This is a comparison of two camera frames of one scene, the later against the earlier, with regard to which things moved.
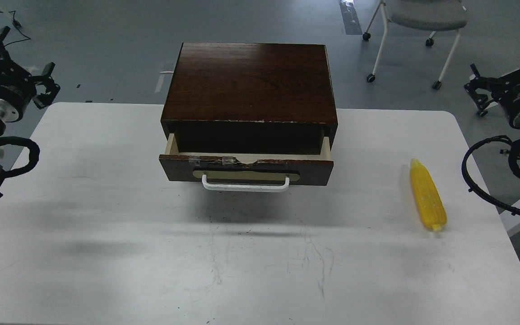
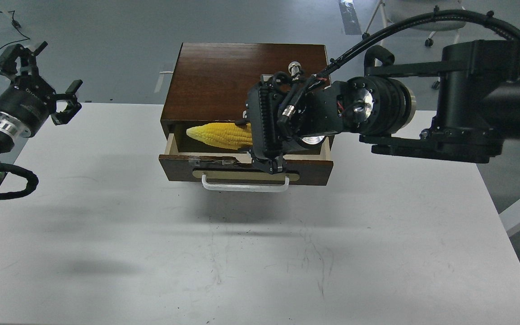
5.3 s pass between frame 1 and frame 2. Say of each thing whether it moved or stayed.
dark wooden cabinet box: stayed
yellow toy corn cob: moved
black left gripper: moved
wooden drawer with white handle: stayed
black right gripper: moved
